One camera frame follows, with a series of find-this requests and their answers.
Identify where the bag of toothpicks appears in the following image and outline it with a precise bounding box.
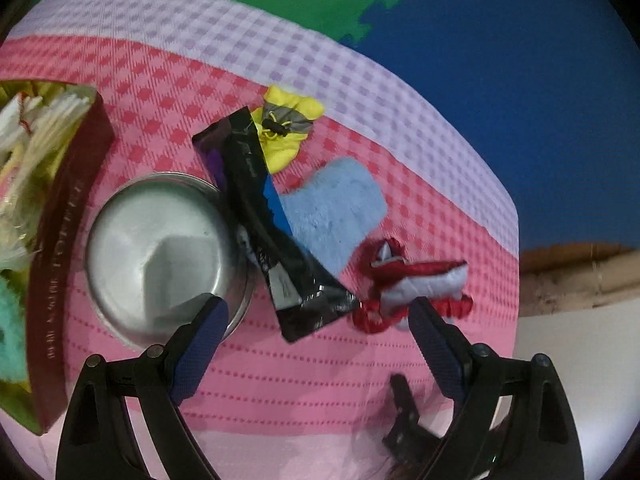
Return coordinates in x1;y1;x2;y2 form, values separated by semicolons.
0;84;97;221

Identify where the blue foam mat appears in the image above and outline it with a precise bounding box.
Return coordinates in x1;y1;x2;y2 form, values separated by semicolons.
343;0;639;249

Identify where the black plastic packet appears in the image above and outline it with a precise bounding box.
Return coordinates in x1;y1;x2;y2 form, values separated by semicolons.
192;107;360;344

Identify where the teal fluffy pompom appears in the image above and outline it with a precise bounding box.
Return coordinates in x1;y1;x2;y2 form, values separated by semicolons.
0;276;28;384

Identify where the white knit sock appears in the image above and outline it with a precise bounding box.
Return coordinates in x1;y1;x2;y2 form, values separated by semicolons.
1;92;42;164

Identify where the light blue fluffy sock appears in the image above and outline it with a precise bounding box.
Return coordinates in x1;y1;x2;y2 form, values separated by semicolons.
280;157;387;278

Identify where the steel bowl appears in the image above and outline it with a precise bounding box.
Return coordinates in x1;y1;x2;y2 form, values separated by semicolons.
85;172;256;349

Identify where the red grey sock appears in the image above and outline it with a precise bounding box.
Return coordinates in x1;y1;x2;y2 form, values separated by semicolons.
352;237;474;335

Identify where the red tin box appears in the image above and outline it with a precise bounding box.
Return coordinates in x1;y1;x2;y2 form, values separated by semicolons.
1;80;115;436

